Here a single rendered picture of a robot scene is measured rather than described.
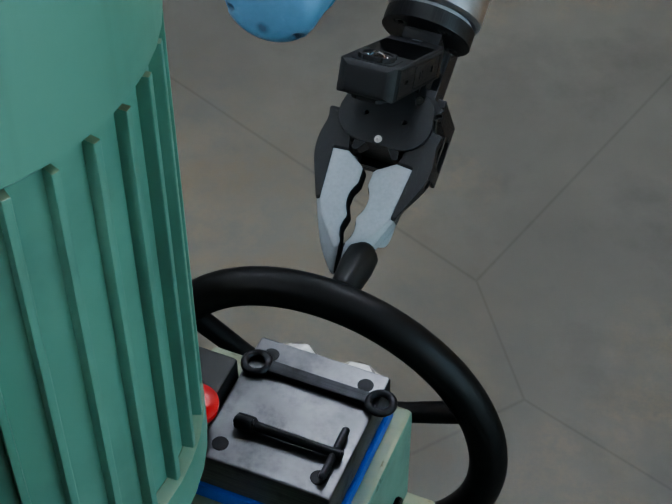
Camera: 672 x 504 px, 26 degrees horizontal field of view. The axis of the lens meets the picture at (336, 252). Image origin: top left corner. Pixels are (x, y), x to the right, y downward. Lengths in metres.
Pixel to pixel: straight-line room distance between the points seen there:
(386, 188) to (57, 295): 0.64
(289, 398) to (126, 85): 0.47
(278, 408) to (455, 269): 1.46
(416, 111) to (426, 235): 1.29
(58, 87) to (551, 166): 2.13
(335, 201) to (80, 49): 0.69
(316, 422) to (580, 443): 1.28
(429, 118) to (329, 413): 0.30
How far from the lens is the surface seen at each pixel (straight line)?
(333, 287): 0.99
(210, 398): 0.84
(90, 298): 0.46
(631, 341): 2.25
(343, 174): 1.08
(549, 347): 2.22
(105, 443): 0.50
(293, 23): 1.05
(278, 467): 0.84
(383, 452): 0.90
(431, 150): 1.07
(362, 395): 0.87
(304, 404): 0.87
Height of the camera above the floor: 1.69
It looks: 46 degrees down
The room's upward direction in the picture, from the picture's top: straight up
